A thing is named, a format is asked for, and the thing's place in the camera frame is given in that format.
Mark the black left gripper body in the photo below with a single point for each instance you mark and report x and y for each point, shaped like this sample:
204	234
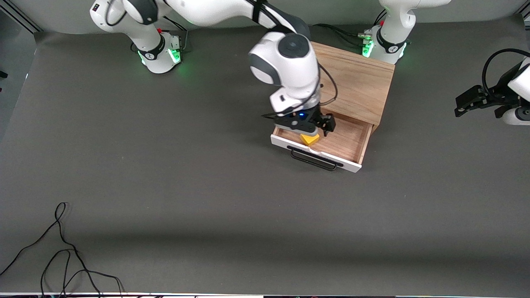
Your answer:
493	99

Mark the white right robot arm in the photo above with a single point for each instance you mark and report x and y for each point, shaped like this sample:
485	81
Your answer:
290	70

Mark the grey metal frame rail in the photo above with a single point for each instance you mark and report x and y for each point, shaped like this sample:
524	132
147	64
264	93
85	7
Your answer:
20	20

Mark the dark grey table cloth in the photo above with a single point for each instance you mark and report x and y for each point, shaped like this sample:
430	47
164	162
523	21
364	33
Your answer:
248	207

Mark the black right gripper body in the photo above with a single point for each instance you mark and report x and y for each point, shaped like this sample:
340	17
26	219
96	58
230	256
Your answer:
316	118

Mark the light wooden drawer cabinet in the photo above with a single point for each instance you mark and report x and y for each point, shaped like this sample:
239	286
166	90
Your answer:
360	82

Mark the yellow wooden block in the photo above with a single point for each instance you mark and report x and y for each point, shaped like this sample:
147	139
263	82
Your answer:
309	139

